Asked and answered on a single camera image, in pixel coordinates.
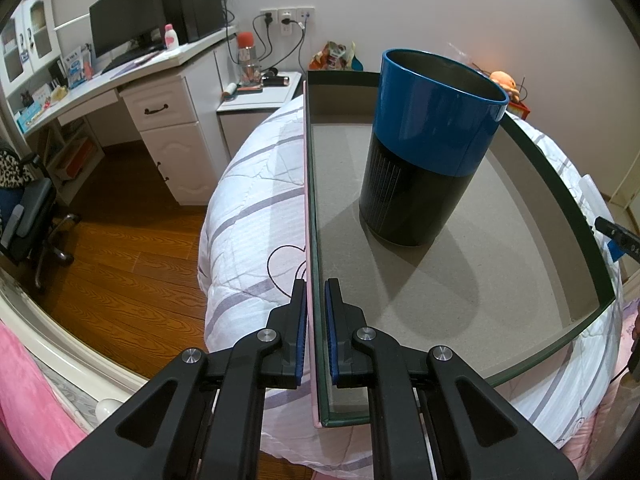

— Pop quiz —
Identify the white grey-striped quilt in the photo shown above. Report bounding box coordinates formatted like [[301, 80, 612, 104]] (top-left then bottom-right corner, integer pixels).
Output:
[[197, 105, 626, 471]]

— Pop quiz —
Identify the colourful snack bag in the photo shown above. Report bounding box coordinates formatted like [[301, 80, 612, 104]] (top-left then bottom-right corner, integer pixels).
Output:
[[308, 40, 366, 72]]

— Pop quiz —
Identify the white nightstand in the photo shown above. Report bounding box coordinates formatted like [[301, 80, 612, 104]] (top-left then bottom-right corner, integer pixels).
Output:
[[216, 71, 304, 161]]

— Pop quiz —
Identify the dark green cardboard tray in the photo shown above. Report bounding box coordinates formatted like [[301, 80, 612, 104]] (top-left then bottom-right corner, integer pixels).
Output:
[[302, 71, 617, 428]]

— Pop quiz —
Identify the blue and black cylindrical can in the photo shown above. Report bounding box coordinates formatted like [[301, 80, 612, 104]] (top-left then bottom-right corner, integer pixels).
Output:
[[358, 48, 510, 247]]

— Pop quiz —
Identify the orange plush toy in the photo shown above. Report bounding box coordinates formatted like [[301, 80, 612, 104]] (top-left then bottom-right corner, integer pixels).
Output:
[[489, 70, 521, 103]]

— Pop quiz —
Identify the leopard print cloth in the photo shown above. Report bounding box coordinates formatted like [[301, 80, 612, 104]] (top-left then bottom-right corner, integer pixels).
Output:
[[0, 150, 36, 188]]

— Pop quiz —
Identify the white desk with drawers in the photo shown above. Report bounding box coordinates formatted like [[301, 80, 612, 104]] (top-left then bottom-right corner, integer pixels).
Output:
[[15, 25, 236, 206]]

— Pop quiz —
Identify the pink fleece blanket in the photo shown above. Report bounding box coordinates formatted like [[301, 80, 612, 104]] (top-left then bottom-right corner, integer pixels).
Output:
[[0, 320, 91, 480]]

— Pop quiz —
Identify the black computer monitor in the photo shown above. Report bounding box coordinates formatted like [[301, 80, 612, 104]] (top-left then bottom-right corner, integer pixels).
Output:
[[89, 0, 166, 61]]

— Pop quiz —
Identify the black computer tower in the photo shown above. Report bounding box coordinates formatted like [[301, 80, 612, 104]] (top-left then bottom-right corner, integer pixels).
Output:
[[158, 0, 226, 44]]

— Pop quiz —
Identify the white glass-door cabinet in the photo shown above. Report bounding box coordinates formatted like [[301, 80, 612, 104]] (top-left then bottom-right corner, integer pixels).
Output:
[[0, 0, 63, 98]]

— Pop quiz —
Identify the black office chair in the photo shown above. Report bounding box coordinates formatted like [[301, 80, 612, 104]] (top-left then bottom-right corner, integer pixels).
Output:
[[0, 147, 81, 293]]

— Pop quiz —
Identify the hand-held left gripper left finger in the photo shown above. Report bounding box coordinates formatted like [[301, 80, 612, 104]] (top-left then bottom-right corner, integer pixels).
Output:
[[51, 279, 308, 480]]

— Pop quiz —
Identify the clear plastic bag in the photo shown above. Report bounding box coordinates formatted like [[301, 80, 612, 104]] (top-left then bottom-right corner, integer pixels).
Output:
[[445, 40, 481, 68]]

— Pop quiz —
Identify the black keyboard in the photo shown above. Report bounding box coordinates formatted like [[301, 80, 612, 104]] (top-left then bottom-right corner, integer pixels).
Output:
[[101, 50, 151, 75]]

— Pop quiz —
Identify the red-capped clear bottle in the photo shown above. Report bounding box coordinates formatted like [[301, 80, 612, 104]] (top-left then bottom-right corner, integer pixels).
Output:
[[236, 32, 262, 83]]

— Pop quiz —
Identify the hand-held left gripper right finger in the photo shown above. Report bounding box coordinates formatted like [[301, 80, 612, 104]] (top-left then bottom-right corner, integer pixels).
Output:
[[324, 278, 581, 480]]

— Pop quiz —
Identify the blue and white pack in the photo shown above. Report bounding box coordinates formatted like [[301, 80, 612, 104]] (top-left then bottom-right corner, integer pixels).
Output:
[[64, 46, 93, 88]]

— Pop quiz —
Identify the white bed frame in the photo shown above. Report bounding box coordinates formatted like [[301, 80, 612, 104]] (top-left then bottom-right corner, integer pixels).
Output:
[[0, 265, 151, 431]]

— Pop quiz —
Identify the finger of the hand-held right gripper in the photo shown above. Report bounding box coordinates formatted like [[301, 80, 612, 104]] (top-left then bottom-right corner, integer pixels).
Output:
[[595, 216, 640, 263]]

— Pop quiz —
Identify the black power cable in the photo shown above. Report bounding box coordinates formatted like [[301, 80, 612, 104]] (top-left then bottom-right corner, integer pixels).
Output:
[[272, 20, 307, 73], [251, 15, 275, 63]]

